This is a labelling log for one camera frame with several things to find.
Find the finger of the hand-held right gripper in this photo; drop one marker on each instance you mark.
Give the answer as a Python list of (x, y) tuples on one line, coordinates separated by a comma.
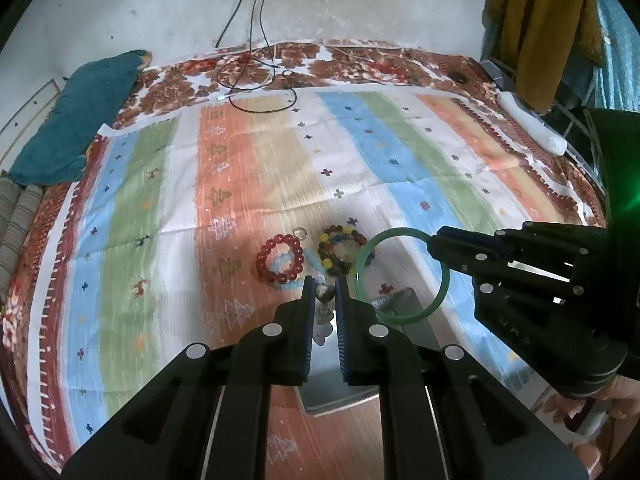
[(520, 287), (460, 247)]

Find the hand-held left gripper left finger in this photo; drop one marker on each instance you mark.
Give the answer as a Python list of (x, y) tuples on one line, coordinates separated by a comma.
[(308, 310)]

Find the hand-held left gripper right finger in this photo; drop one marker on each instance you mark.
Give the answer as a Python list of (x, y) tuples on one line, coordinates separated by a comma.
[(342, 320)]

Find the green jade bangle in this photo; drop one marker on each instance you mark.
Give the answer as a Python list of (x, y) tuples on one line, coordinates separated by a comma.
[(400, 232)]

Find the metal tray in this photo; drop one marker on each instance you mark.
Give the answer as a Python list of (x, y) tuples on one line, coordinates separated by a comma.
[(325, 390)]

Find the person's right hand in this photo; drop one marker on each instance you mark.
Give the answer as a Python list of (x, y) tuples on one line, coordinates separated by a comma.
[(622, 392)]

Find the striped patterned cloth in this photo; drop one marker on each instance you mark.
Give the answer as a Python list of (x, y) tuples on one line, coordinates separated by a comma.
[(280, 175)]

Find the white cylindrical object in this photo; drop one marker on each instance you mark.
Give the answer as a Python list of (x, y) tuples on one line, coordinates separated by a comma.
[(530, 122)]

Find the metal clothes rack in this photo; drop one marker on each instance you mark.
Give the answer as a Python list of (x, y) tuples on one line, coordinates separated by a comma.
[(500, 71)]

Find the brown floral bedsheet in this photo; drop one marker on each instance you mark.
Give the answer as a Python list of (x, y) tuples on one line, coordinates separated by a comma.
[(350, 67)]

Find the light blue cloth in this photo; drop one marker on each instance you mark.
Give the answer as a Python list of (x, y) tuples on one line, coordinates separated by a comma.
[(617, 50)]

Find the mustard garment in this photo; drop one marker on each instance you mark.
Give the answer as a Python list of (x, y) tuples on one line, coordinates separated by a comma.
[(540, 20)]

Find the teal blanket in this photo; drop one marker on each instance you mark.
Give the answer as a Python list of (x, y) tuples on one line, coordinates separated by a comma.
[(75, 120)]

